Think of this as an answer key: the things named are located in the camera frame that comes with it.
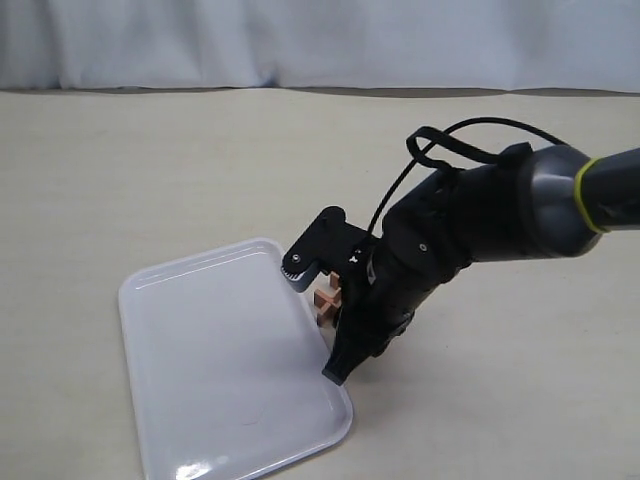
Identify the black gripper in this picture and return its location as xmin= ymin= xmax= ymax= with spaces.
xmin=322 ymin=171 xmax=471 ymax=385

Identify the wooden notched piece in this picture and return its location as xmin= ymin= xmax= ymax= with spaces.
xmin=314 ymin=288 xmax=341 ymax=315
xmin=316 ymin=304 xmax=341 ymax=328
xmin=329 ymin=272 xmax=341 ymax=302

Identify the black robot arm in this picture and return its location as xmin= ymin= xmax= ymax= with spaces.
xmin=323 ymin=146 xmax=639 ymax=384

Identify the white plastic tray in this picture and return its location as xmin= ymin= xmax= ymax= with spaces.
xmin=118 ymin=238 xmax=354 ymax=479

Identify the white backdrop cloth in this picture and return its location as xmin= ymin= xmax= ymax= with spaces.
xmin=1 ymin=1 xmax=639 ymax=93

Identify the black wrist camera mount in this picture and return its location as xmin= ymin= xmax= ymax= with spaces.
xmin=281 ymin=206 xmax=379 ymax=293

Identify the black cable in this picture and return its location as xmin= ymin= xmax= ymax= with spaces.
xmin=367 ymin=117 xmax=571 ymax=241

